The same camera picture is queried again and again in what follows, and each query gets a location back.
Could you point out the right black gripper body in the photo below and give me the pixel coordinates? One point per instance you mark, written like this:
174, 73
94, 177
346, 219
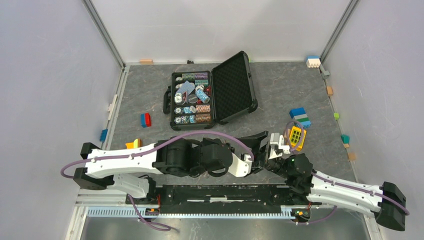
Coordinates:
275, 165

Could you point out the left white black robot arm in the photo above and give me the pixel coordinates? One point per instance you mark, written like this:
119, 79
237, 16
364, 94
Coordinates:
187, 155

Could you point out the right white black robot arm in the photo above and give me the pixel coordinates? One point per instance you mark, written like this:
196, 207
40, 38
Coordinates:
386, 202

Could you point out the yellow window brick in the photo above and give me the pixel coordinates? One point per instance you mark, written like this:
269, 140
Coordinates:
297, 138

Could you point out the blue green brick stack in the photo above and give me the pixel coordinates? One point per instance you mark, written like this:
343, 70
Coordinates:
300, 115

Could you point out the teal brick right edge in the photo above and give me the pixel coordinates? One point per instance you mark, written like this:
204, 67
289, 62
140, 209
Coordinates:
345, 138

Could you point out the tan block right edge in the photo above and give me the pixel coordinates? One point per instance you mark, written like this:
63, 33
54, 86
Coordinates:
351, 156

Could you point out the black poker chip case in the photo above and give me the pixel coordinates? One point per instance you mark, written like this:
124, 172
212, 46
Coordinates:
224, 93

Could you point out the black dealer button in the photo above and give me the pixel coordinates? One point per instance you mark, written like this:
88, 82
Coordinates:
192, 99

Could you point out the orange block right edge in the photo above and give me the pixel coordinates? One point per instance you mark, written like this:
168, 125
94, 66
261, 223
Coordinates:
329, 91

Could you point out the white blue corner brick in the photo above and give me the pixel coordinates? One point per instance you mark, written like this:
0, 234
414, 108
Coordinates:
313, 61

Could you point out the red blue brick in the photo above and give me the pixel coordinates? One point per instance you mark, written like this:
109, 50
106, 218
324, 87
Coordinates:
145, 120

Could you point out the yellow orange brick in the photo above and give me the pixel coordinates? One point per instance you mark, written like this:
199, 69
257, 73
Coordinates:
137, 143

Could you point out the tan wooden block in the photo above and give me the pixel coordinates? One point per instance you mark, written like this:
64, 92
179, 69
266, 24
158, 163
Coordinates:
146, 61

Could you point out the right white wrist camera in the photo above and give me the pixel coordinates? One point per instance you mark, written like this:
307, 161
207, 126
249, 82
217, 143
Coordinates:
278, 146

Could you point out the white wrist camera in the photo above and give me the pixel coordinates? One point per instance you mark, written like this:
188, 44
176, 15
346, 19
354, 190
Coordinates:
278, 146
241, 166

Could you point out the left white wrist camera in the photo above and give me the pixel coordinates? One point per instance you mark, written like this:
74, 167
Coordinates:
241, 166

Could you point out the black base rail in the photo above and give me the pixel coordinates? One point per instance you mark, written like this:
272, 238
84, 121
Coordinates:
221, 199

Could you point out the blue brick on left rail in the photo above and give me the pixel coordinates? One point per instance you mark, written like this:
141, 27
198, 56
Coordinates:
103, 135

